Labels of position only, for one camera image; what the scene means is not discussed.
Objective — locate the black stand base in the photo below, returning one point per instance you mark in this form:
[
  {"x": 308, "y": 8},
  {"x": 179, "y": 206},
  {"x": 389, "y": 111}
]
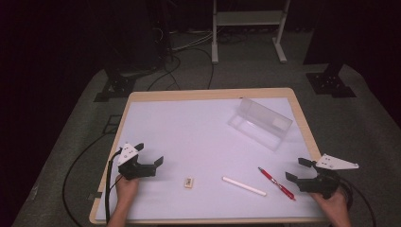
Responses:
[
  {"x": 329, "y": 83},
  {"x": 118, "y": 86}
]

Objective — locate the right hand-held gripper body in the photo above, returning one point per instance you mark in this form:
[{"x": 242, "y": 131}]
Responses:
[{"x": 323, "y": 184}]

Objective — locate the person's left hand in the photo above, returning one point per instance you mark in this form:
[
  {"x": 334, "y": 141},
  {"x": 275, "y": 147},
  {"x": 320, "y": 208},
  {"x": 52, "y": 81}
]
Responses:
[{"x": 126, "y": 190}]

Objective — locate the red pen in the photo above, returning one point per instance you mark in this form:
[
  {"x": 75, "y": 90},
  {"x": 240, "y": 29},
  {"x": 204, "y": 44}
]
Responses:
[{"x": 276, "y": 183}]

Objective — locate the clear plastic pencil case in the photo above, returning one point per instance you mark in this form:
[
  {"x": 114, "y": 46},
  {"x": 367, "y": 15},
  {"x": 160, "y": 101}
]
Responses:
[{"x": 261, "y": 124}]

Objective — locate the white pen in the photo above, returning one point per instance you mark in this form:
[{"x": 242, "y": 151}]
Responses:
[{"x": 244, "y": 186}]

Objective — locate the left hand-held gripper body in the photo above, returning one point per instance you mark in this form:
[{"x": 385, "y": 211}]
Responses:
[{"x": 134, "y": 171}]

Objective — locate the white metal stand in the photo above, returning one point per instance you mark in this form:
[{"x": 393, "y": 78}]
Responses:
[{"x": 249, "y": 18}]

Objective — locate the person's right hand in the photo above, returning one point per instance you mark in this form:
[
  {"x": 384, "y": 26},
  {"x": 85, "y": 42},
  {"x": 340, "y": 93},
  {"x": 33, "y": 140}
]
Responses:
[{"x": 334, "y": 206}]

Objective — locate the small beige eraser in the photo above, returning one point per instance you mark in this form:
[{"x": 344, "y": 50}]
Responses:
[{"x": 188, "y": 183}]

